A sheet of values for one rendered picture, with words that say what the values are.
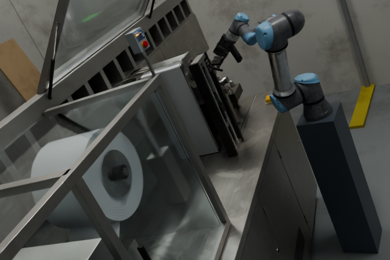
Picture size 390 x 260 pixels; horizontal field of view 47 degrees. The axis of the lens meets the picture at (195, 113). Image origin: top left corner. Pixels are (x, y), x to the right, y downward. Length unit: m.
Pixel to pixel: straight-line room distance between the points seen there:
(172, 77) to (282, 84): 0.56
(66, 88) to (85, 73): 0.17
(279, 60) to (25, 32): 3.82
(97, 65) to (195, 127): 0.61
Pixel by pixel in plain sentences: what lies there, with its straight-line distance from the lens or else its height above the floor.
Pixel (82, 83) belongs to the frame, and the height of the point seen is 1.58.
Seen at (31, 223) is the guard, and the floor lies 1.59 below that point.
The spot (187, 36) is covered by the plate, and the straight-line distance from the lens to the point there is 3.26.
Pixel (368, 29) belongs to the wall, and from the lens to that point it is 4.45.
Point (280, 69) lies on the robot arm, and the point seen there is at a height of 1.27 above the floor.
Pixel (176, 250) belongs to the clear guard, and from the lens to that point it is 1.52.
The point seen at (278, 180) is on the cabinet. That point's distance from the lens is 2.45.
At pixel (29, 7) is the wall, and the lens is 5.60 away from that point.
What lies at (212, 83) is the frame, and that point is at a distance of 2.28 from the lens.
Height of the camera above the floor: 1.99
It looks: 21 degrees down
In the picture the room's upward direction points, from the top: 25 degrees counter-clockwise
